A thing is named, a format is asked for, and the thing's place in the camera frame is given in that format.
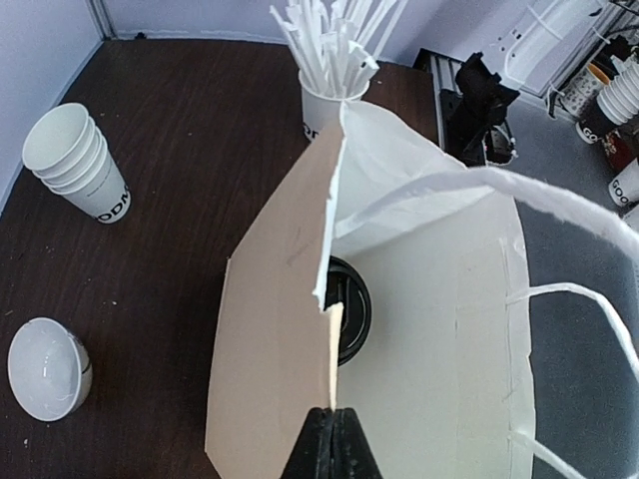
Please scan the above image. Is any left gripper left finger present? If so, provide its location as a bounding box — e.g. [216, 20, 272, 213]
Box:
[282, 407, 333, 479]

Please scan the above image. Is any spare printed cup outside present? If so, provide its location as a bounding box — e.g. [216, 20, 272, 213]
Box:
[608, 159, 639, 207]

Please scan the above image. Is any stack of white paper cups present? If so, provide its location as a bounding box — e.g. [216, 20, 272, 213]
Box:
[22, 103, 132, 225]

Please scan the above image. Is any brown paper bag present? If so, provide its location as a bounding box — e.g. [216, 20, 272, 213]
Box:
[204, 102, 638, 478]

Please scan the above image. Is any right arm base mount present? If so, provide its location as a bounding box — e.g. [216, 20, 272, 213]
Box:
[413, 48, 520, 168]

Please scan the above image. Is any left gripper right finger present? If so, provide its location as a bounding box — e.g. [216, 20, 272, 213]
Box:
[331, 408, 381, 479]

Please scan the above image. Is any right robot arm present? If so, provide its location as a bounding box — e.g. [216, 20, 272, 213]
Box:
[482, 0, 609, 90]

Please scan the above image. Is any paper cup holding straws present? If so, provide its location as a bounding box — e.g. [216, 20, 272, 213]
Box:
[298, 72, 370, 142]

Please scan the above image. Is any spare cup stack outside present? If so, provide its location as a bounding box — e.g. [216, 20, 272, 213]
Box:
[575, 61, 638, 145]

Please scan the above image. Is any white round bowl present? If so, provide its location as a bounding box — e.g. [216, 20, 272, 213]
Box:
[7, 317, 93, 422]

